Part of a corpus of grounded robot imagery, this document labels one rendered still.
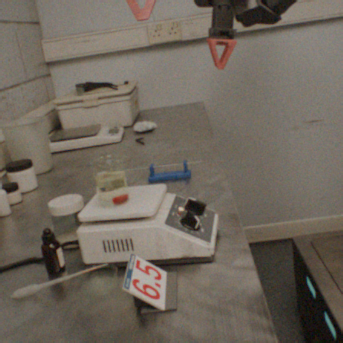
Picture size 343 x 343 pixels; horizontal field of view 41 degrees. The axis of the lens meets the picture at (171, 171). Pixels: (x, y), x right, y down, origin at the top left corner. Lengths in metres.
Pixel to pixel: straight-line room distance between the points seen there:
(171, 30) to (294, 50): 0.56
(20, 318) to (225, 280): 0.28
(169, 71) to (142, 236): 1.55
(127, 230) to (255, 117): 1.60
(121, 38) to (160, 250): 1.54
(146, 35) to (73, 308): 1.61
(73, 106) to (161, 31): 0.54
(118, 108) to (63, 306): 1.23
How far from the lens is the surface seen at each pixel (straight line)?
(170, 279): 0.65
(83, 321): 0.61
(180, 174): 1.07
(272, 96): 2.21
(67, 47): 2.16
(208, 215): 0.75
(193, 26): 2.11
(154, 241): 0.68
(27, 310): 0.68
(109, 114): 1.81
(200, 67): 2.16
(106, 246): 0.70
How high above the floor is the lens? 1.08
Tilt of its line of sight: 17 degrees down
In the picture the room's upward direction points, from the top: 9 degrees counter-clockwise
